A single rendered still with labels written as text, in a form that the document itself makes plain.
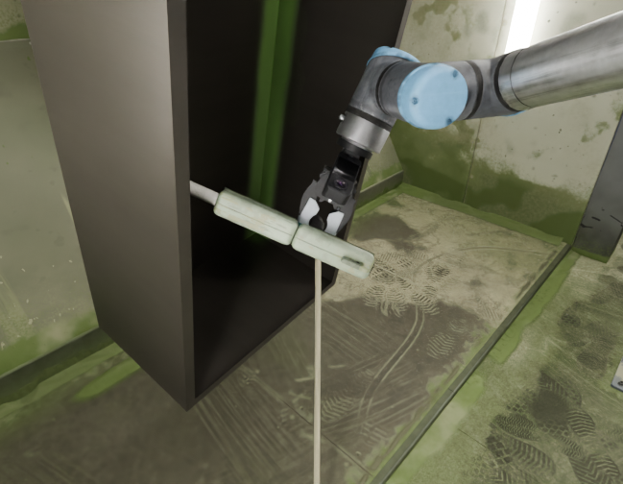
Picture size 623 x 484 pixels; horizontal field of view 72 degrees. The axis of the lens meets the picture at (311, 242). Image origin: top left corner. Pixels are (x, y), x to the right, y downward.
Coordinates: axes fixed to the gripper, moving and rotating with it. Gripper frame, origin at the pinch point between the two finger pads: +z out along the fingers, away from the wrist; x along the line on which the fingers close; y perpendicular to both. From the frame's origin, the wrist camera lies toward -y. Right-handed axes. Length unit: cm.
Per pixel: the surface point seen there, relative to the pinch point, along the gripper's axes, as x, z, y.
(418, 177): -61, -14, 214
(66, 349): 59, 92, 57
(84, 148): 41.7, 0.0, -7.6
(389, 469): -54, 62, 29
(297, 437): -27, 71, 37
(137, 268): 27.1, 17.7, -5.1
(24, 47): 125, 4, 92
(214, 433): -3, 83, 37
